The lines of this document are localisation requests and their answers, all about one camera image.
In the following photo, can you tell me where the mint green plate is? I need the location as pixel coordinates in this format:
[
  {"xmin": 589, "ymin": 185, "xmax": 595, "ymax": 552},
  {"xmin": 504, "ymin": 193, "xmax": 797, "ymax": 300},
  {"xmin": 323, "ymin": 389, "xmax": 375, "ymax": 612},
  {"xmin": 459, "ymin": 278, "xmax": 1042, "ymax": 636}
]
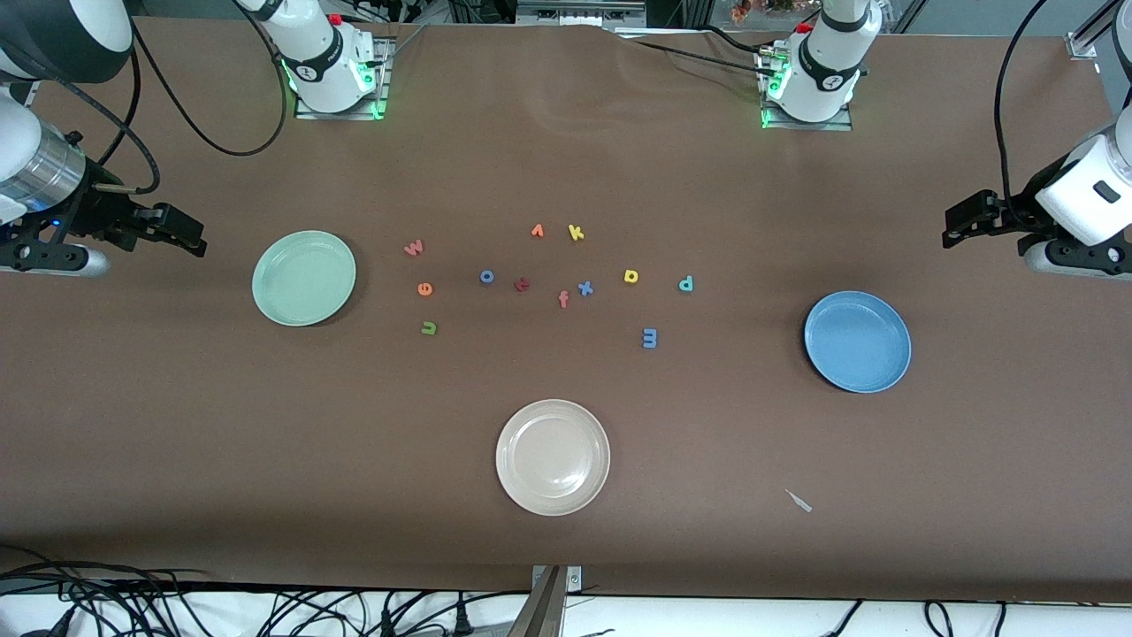
[{"xmin": 252, "ymin": 230, "xmax": 357, "ymax": 327}]

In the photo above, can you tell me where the blue plate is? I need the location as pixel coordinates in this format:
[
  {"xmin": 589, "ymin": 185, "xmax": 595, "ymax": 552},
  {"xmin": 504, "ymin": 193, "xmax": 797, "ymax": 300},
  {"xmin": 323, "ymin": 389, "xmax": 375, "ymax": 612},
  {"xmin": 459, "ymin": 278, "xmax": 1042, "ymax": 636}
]
[{"xmin": 804, "ymin": 291, "xmax": 913, "ymax": 394}]

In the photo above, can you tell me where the aluminium corner profile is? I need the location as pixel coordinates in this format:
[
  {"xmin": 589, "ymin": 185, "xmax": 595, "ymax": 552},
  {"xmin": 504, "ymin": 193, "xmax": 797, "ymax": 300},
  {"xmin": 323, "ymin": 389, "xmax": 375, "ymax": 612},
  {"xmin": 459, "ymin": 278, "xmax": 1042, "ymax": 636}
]
[{"xmin": 1066, "ymin": 0, "xmax": 1122, "ymax": 59}]

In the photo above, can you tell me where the brown table cover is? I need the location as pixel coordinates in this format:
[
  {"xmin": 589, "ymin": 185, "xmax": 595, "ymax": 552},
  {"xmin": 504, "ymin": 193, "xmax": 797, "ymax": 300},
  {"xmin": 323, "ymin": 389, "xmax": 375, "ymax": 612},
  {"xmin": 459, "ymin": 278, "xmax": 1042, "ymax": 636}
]
[{"xmin": 0, "ymin": 13, "xmax": 1132, "ymax": 604}]

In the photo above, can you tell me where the beige plate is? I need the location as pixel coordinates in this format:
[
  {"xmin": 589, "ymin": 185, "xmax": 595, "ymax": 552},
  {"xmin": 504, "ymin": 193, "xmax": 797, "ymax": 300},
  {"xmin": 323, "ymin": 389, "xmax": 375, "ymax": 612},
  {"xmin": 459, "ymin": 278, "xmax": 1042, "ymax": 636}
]
[{"xmin": 495, "ymin": 399, "xmax": 611, "ymax": 517}]

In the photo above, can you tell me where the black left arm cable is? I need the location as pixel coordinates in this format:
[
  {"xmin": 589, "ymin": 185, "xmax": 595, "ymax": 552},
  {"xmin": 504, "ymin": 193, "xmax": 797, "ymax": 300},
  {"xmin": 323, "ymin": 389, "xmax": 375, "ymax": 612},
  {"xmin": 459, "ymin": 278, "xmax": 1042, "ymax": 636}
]
[{"xmin": 994, "ymin": 0, "xmax": 1126, "ymax": 233}]

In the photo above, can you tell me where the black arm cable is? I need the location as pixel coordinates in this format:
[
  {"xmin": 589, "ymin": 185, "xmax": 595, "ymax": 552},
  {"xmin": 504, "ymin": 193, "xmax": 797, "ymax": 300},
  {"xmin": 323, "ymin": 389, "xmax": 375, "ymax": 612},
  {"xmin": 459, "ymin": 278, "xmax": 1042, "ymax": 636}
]
[
  {"xmin": 994, "ymin": 0, "xmax": 1126, "ymax": 233},
  {"xmin": 18, "ymin": 0, "xmax": 293, "ymax": 197}
]

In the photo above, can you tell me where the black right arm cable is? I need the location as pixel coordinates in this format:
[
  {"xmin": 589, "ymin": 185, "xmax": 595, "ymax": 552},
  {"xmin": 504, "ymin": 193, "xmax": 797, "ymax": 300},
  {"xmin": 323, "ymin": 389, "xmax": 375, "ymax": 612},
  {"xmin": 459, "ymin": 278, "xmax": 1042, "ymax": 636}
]
[{"xmin": 18, "ymin": 0, "xmax": 293, "ymax": 197}]

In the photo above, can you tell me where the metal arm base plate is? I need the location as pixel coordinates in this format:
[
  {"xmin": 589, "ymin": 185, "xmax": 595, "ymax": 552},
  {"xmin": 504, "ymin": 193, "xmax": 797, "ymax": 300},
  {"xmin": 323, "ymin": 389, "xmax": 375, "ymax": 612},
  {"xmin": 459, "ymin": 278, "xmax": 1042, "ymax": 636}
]
[
  {"xmin": 294, "ymin": 35, "xmax": 392, "ymax": 121},
  {"xmin": 759, "ymin": 49, "xmax": 854, "ymax": 132}
]

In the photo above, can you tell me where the black base power cable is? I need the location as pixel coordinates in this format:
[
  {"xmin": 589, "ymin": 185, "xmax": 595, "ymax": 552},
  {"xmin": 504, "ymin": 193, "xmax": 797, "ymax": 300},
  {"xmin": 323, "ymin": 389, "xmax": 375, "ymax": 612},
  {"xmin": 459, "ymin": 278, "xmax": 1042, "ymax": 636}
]
[{"xmin": 619, "ymin": 25, "xmax": 779, "ymax": 77}]

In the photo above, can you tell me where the aluminium frame bar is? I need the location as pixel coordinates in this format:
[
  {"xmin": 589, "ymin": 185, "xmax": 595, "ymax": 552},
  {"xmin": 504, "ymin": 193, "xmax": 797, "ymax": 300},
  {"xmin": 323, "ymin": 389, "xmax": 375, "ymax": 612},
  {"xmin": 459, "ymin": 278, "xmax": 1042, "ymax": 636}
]
[{"xmin": 517, "ymin": 0, "xmax": 646, "ymax": 27}]

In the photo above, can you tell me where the grey metal bracket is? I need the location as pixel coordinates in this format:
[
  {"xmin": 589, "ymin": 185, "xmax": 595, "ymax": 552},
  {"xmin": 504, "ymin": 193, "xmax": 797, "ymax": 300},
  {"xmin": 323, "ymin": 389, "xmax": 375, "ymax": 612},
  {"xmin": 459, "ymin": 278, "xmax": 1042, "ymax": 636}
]
[{"xmin": 529, "ymin": 564, "xmax": 585, "ymax": 637}]

